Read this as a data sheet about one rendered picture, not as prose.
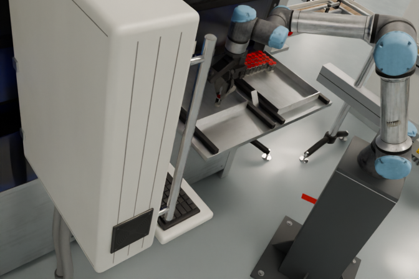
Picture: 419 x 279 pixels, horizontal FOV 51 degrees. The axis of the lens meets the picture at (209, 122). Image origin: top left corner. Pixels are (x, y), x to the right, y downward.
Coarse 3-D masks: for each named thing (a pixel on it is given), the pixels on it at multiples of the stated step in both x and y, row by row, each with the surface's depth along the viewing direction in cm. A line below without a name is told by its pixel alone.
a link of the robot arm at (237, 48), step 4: (228, 40) 149; (228, 44) 150; (232, 44) 148; (236, 44) 148; (240, 44) 148; (244, 44) 149; (228, 48) 150; (232, 48) 149; (236, 48) 149; (240, 48) 149; (244, 48) 150; (232, 52) 151; (236, 52) 150; (240, 52) 150
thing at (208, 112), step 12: (192, 72) 182; (192, 84) 176; (204, 96) 171; (216, 96) 173; (228, 96) 175; (240, 96) 171; (204, 108) 166; (216, 108) 167; (228, 108) 163; (240, 108) 169; (204, 120) 158
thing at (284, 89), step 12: (276, 60) 197; (264, 72) 193; (276, 72) 195; (288, 72) 194; (252, 84) 184; (264, 84) 186; (276, 84) 188; (288, 84) 190; (300, 84) 191; (264, 96) 180; (276, 96) 181; (288, 96) 183; (300, 96) 185; (312, 96) 182; (276, 108) 170; (288, 108) 174
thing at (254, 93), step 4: (252, 92) 170; (256, 92) 172; (252, 96) 171; (256, 96) 172; (256, 100) 172; (256, 104) 172; (260, 108) 173; (264, 112) 171; (268, 116) 170; (272, 120) 169
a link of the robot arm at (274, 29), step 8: (272, 16) 148; (256, 24) 143; (264, 24) 143; (272, 24) 143; (280, 24) 146; (256, 32) 143; (264, 32) 142; (272, 32) 142; (280, 32) 141; (288, 32) 145; (256, 40) 145; (264, 40) 144; (272, 40) 142; (280, 40) 142; (280, 48) 144
